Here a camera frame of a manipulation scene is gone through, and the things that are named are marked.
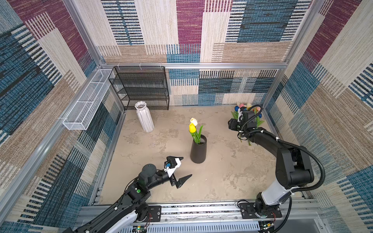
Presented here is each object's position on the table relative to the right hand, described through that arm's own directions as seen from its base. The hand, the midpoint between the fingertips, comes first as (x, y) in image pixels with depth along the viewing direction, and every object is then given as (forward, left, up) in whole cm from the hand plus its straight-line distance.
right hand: (232, 123), depth 95 cm
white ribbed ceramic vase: (+4, +55, +5) cm, 56 cm away
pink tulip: (+21, -12, -5) cm, 25 cm away
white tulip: (-16, +23, +11) cm, 30 cm away
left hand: (-29, +30, +7) cm, 42 cm away
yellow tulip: (-17, +26, +18) cm, 36 cm away
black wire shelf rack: (+32, +58, +9) cm, 67 cm away
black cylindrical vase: (-16, +23, -9) cm, 29 cm away
